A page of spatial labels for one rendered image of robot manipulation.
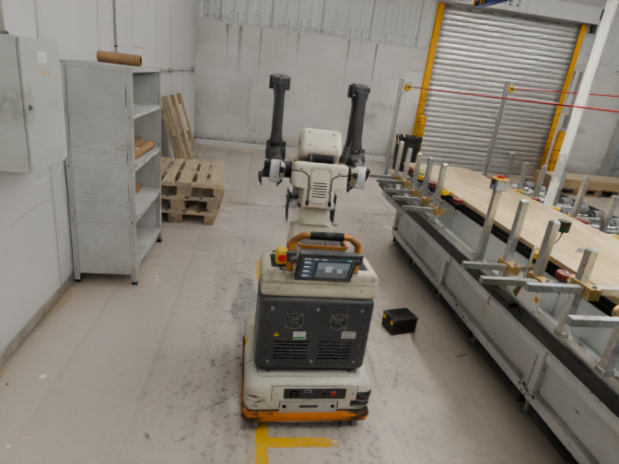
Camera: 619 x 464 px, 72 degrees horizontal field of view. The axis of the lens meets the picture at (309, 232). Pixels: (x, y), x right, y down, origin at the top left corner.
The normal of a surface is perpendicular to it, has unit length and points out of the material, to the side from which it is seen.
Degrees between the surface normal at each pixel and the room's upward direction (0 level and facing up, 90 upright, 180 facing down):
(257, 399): 90
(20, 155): 90
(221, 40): 90
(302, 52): 90
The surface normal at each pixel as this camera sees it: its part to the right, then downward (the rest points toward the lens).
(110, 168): 0.11, 0.36
